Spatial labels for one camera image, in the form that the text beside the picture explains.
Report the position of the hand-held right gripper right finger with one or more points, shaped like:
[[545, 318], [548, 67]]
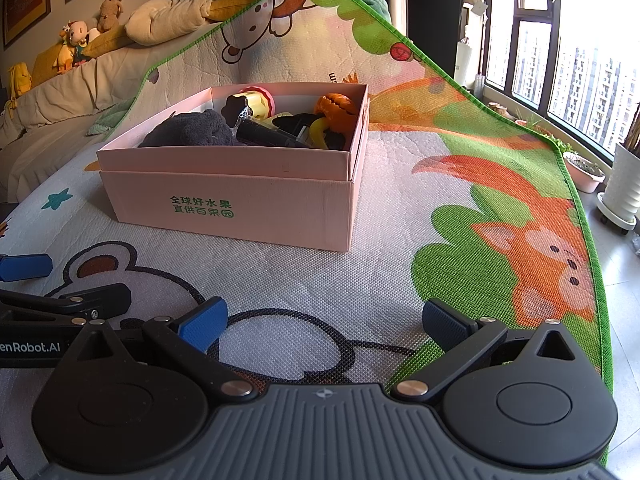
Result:
[[442, 320]]

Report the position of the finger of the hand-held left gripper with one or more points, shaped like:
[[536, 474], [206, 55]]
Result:
[[100, 297], [25, 267]]

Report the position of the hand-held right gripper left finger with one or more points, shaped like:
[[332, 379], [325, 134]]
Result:
[[202, 325]]

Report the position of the pink cardboard box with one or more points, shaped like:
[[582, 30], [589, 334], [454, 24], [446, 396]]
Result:
[[240, 205]]

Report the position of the dark flower-shaped toy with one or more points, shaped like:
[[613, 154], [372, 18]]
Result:
[[235, 106]]

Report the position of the yellow red round toy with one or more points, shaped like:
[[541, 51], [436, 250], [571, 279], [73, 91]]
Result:
[[260, 101]]

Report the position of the orange pumpkin toy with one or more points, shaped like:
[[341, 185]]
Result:
[[340, 107]]

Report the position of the cartoon play mat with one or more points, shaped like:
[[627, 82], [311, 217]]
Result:
[[310, 280]]

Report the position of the beige covered sofa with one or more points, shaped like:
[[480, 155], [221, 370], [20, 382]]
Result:
[[60, 95]]

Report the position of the yellow plush toy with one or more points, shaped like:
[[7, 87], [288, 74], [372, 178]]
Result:
[[17, 82]]

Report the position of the black plush toy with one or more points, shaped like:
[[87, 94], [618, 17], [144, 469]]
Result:
[[190, 130]]

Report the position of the black plastic toy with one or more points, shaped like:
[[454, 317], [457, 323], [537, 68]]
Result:
[[272, 135]]

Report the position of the pink plant pot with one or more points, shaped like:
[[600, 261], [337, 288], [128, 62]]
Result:
[[582, 172]]

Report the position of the white cylindrical plant pot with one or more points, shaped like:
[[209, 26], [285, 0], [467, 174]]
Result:
[[622, 185]]

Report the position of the plush doll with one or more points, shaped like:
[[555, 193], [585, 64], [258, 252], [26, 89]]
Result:
[[75, 42]]

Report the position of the white appliance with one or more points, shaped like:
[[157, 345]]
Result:
[[466, 62]]

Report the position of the brown plush toy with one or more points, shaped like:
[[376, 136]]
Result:
[[110, 14]]

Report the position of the cream pillow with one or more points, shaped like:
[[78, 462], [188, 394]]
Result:
[[167, 15]]

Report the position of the black framed window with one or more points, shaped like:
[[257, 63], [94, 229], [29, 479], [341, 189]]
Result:
[[575, 45]]

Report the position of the yellow cushion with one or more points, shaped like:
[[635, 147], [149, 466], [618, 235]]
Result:
[[240, 4]]

